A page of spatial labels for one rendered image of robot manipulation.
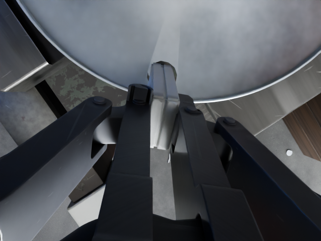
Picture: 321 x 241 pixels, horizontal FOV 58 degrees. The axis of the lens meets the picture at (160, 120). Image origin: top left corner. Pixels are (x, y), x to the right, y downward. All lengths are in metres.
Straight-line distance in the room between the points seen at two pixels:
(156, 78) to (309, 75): 0.13
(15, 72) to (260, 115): 0.23
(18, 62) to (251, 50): 0.22
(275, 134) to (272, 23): 0.90
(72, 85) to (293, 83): 0.24
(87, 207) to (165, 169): 0.66
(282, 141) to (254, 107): 0.91
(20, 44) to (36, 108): 0.09
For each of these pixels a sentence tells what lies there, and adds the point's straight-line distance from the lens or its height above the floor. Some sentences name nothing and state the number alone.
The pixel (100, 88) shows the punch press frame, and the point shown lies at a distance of 0.36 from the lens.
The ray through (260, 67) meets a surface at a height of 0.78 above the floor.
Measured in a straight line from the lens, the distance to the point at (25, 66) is 0.32.
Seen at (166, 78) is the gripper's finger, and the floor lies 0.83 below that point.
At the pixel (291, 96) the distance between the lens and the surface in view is 0.25.
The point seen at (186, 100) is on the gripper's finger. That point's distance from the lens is 0.17.
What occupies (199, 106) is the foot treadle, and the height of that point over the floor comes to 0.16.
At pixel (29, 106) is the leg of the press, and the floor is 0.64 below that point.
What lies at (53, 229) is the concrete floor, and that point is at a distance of 1.16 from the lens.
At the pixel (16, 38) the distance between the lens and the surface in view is 0.32.
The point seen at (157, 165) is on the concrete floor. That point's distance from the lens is 1.04.
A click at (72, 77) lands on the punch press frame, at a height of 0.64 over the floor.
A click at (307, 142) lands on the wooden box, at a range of 1.09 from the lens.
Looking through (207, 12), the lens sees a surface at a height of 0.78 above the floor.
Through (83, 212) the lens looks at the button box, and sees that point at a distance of 0.41.
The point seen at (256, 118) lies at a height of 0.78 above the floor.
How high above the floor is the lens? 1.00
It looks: 82 degrees down
